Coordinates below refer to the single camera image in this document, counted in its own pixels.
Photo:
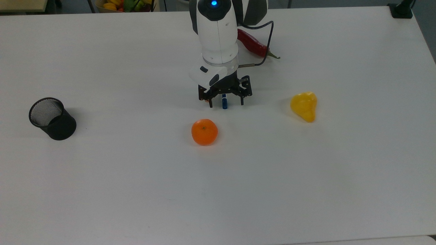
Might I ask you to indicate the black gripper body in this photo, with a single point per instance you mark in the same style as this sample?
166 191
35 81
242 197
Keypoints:
226 86

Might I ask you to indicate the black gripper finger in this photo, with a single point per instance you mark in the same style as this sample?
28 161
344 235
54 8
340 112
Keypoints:
210 103
242 100

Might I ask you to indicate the blue capped white marker pen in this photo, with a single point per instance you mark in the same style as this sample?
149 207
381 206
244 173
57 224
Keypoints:
224 102

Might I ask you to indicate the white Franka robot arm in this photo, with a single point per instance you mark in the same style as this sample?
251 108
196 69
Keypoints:
218 34

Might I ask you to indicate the black mesh pen cup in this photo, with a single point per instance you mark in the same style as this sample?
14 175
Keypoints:
59 126

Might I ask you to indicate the orange mandarin fruit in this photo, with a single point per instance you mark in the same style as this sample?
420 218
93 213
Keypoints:
204 132

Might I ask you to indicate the red chili pepper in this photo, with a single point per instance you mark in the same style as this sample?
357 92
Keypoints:
255 46

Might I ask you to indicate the yellow bell pepper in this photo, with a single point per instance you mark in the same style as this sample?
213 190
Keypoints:
305 105

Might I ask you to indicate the basket of toy fruit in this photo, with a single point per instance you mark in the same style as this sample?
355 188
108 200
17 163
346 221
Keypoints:
122 5

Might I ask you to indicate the light wooden side table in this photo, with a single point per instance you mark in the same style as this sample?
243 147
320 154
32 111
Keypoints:
20 5

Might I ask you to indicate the black table clamp mount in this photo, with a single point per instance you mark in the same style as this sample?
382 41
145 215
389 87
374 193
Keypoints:
401 10

